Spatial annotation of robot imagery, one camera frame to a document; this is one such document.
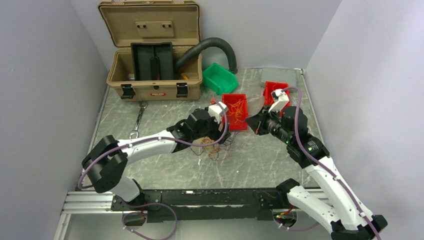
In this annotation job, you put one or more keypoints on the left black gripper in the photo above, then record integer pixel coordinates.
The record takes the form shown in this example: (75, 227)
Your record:
(217, 134)

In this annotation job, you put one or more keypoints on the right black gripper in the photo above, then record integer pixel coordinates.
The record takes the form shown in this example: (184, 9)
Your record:
(254, 120)

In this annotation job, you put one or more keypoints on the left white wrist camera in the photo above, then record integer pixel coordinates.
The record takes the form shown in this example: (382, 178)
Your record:
(217, 110)

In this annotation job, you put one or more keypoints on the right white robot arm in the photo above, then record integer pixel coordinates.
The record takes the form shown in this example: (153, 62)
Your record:
(345, 217)

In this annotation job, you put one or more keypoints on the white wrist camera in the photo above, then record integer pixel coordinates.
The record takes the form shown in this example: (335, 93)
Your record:
(217, 110)
(280, 100)

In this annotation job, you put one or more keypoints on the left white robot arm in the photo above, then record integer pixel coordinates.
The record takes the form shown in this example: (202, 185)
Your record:
(104, 165)

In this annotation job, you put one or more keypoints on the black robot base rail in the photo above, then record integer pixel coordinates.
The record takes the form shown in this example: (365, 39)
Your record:
(207, 204)

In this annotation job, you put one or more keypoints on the red plastic bin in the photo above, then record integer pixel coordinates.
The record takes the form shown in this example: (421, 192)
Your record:
(237, 111)
(270, 86)

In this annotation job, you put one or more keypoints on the green plastic bin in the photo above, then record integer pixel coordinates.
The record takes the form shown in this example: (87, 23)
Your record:
(219, 79)

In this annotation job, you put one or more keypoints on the silver combination wrench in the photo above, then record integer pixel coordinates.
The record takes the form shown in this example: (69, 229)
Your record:
(134, 133)

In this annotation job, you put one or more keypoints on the black toolbox tray insert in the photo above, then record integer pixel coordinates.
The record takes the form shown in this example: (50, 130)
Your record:
(152, 61)

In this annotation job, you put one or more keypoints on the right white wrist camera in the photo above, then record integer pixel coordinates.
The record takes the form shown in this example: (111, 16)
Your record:
(280, 100)

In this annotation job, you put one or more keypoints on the tan plastic toolbox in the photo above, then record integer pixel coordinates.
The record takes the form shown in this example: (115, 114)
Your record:
(150, 36)

